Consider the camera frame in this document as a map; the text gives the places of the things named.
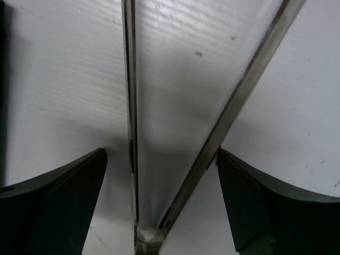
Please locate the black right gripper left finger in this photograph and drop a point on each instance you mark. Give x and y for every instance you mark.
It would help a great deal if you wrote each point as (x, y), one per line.
(51, 213)

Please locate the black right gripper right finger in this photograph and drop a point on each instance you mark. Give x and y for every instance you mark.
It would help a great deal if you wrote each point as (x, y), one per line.
(270, 216)

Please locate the dark green cloth placemat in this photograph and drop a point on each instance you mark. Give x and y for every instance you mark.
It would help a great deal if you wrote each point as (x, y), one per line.
(3, 56)

